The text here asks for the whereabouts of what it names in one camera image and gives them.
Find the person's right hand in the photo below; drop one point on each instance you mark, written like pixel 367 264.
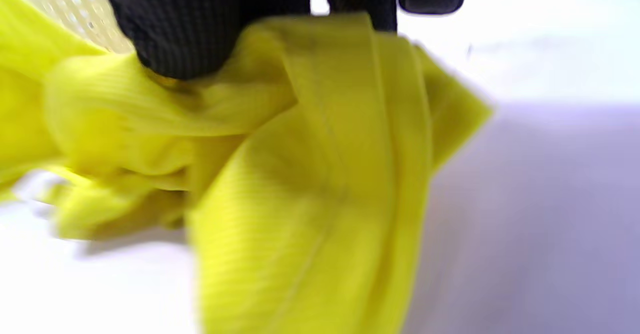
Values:
pixel 190 19

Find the yellow perforated plastic basket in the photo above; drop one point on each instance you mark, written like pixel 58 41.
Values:
pixel 75 9

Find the yellow t-shirt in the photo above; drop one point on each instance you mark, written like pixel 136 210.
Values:
pixel 310 184

